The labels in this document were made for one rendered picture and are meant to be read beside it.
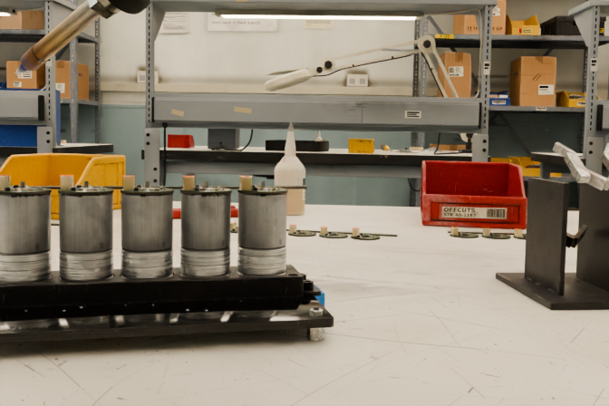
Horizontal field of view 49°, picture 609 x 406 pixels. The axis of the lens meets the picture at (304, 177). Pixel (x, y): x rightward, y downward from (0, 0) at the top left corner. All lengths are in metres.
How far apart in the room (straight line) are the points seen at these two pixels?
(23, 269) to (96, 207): 0.04
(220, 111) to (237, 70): 2.17
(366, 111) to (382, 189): 2.19
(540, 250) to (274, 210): 0.17
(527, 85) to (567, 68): 0.59
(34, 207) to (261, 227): 0.10
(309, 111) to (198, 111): 0.44
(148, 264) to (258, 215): 0.06
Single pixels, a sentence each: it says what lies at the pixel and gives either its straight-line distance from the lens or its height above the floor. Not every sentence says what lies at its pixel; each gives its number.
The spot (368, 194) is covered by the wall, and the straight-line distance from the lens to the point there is 4.79.
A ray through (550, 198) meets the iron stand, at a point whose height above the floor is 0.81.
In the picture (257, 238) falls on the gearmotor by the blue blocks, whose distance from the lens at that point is 0.33.
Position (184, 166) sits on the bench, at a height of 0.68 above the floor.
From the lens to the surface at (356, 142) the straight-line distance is 2.74.
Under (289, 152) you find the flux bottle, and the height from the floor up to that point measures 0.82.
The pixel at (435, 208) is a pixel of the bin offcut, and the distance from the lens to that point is 0.67.
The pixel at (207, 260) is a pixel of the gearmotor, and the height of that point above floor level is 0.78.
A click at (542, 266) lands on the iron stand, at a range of 0.41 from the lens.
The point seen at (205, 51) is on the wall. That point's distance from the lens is 4.90.
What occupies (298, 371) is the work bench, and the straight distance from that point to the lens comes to 0.27.
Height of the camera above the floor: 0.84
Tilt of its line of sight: 4 degrees down
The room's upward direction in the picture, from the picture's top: 1 degrees clockwise
